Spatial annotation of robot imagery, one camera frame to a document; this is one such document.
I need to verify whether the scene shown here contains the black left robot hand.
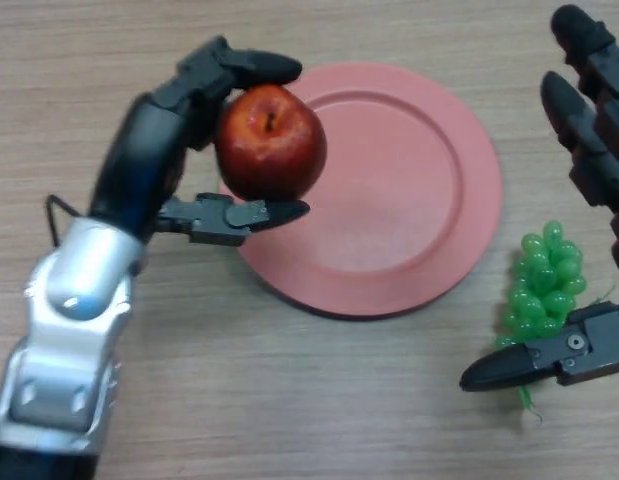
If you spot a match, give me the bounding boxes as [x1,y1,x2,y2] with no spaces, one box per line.
[88,34,311,247]

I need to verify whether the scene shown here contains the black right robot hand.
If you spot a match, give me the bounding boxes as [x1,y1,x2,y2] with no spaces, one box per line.
[458,4,619,394]

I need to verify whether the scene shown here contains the red apple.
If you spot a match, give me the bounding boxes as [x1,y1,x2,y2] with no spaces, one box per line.
[216,84,328,200]

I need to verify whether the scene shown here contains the pink round plate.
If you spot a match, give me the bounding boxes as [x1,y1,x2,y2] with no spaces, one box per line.
[218,62,504,320]

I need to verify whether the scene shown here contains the green grape bunch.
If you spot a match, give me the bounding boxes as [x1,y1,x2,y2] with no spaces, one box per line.
[496,219,615,426]

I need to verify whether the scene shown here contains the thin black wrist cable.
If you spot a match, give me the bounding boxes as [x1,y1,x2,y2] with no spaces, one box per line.
[44,195,86,247]

